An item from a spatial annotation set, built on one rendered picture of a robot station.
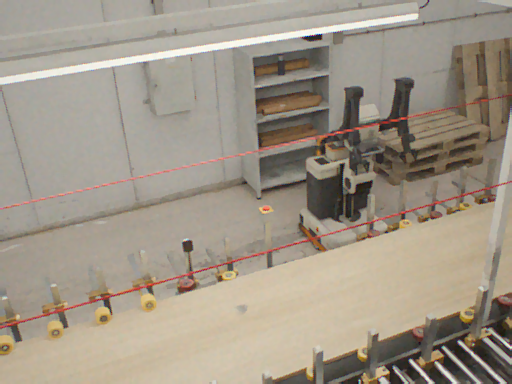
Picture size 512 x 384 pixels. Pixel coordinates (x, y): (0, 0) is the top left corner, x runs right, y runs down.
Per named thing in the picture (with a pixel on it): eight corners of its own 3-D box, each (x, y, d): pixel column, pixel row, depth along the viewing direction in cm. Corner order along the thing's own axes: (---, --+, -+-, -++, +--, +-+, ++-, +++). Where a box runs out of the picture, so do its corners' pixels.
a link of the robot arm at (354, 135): (360, 86, 399) (346, 88, 396) (364, 88, 395) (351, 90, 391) (358, 142, 419) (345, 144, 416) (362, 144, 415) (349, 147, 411)
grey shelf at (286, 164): (242, 183, 631) (232, 46, 557) (313, 166, 659) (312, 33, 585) (257, 200, 595) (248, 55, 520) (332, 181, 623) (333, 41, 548)
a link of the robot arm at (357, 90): (354, 80, 404) (342, 82, 401) (364, 88, 394) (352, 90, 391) (348, 134, 430) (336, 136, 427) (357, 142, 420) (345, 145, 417)
